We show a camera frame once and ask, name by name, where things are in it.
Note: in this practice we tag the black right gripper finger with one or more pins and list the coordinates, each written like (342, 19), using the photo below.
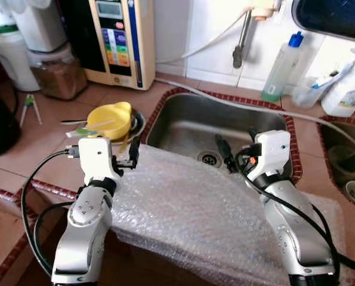
(226, 154)

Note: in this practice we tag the stainless steel bowl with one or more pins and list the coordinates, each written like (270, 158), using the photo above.
(140, 126)

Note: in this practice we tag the metal spoon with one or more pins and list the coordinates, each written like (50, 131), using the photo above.
(73, 121)

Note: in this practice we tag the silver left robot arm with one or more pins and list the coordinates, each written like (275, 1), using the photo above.
(82, 232)

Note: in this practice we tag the large stainless steel sink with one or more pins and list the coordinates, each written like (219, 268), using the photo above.
(183, 125)

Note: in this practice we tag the clear bubble wrap sheet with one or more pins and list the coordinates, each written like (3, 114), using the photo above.
(189, 214)

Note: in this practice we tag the clear plastic cup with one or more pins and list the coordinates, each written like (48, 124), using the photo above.
(308, 95)

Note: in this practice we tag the small steel side sink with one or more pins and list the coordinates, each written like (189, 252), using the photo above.
(338, 137)

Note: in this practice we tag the clear soap bottle blue cap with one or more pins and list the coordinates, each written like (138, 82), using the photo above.
(281, 68)

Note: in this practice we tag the green bowl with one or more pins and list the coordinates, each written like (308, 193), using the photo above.
(347, 164)

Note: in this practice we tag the clear jar brown powder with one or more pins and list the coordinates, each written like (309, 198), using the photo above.
(61, 77)

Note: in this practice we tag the beige black water ionizer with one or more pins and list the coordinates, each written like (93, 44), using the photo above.
(120, 42)

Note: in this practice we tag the white blue brush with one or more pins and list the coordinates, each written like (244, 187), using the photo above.
(335, 76)

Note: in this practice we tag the white detergent bottle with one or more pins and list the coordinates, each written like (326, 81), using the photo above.
(347, 89)

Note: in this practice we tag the long black tape strip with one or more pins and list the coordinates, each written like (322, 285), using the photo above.
(353, 265)

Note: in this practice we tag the white jug green lid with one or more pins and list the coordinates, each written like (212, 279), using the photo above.
(10, 59)

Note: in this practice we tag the white plastic appliance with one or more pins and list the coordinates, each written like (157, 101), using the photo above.
(40, 24)

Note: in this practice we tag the dark blue pan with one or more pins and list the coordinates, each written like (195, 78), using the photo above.
(332, 18)

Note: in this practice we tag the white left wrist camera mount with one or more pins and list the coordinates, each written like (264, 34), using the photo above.
(96, 156)

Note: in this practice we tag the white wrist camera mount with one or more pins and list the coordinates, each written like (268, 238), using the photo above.
(274, 152)
(96, 156)

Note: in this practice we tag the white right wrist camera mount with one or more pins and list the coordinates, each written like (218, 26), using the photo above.
(274, 152)

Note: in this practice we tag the beige metal wall faucet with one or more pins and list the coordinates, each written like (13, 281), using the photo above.
(243, 42)

